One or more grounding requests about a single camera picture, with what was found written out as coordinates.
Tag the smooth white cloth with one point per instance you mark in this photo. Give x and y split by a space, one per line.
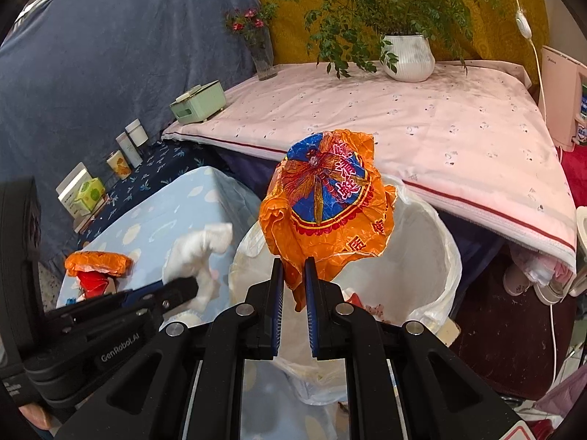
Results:
197 252

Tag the white bag lined bin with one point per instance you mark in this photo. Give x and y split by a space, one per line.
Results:
412 256

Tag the pink white cloth bundle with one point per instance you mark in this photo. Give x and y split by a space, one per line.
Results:
536 261

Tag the white shoe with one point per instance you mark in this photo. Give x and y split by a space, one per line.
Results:
518 279
552 292

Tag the small green box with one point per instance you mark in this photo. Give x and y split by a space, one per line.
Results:
91 195

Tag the mustard yellow backdrop cloth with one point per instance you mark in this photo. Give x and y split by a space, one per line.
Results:
291 41

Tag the pink plastic bag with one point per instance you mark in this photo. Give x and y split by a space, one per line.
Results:
566 394

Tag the navy blue backdrop cloth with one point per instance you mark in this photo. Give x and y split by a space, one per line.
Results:
114 78

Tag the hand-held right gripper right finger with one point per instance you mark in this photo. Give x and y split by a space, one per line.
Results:
310 314

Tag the pale green box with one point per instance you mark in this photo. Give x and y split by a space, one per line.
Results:
197 105

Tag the light blue dotted cloth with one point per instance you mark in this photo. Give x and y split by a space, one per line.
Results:
151 224

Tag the dark red mat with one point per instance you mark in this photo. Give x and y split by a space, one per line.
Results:
500 330

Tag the pink white appliance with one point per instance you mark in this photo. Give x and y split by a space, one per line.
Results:
562 96

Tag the green plant in white pot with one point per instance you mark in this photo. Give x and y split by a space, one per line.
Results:
408 57

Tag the orange blue printed wrapper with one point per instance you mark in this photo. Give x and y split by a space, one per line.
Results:
321 201

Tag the pink printed blanket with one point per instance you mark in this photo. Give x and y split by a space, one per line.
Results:
412 133

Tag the wooden stand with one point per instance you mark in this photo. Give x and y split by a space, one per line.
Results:
87 222

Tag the plain orange wrapper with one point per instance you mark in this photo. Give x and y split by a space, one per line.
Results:
98 262

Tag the short white canister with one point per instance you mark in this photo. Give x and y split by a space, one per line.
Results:
136 132

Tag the orange printed tin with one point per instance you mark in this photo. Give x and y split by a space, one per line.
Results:
119 165

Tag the pink printed paper scrap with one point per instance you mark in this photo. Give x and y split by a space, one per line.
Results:
369 307

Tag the white cardboard box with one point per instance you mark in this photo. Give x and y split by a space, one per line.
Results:
69 188

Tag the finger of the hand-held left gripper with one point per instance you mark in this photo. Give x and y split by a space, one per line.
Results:
176 286
137 321

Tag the glass vase with pink flowers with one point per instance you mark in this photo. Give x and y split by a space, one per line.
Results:
263 62

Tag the tall grey white canister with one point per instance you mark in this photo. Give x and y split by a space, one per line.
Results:
128 149

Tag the red cloth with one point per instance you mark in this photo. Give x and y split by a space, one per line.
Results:
575 174

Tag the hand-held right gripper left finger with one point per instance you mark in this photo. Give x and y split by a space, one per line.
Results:
277 314

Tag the dark blue printed cloth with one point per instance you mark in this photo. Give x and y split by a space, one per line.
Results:
156 165

